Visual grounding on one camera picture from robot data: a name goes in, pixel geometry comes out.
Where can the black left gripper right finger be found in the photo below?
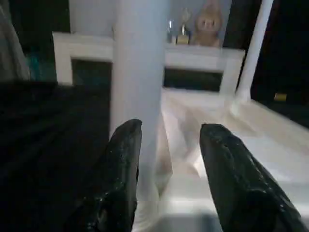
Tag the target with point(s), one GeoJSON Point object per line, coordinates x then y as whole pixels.
{"type": "Point", "coordinates": [241, 183]}

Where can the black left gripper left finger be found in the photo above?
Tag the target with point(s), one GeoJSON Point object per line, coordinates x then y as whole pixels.
{"type": "Point", "coordinates": [116, 183]}

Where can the white plastic table top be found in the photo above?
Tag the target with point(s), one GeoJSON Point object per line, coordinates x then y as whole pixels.
{"type": "Point", "coordinates": [241, 145]}

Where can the yellow label sticker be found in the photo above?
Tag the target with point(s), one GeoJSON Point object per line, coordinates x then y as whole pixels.
{"type": "Point", "coordinates": [280, 96]}

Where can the white glass-door cabinet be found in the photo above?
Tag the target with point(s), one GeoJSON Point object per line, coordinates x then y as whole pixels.
{"type": "Point", "coordinates": [84, 46]}

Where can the black tall cabinet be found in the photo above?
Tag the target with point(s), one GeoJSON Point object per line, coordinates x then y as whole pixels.
{"type": "Point", "coordinates": [285, 48]}

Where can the gold small trophy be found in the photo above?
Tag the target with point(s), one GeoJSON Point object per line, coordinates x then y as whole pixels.
{"type": "Point", "coordinates": [184, 31]}

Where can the tan plush toy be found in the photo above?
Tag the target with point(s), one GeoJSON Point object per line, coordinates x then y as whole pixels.
{"type": "Point", "coordinates": [207, 24]}

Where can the grey curtain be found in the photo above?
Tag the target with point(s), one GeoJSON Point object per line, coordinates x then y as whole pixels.
{"type": "Point", "coordinates": [12, 41]}

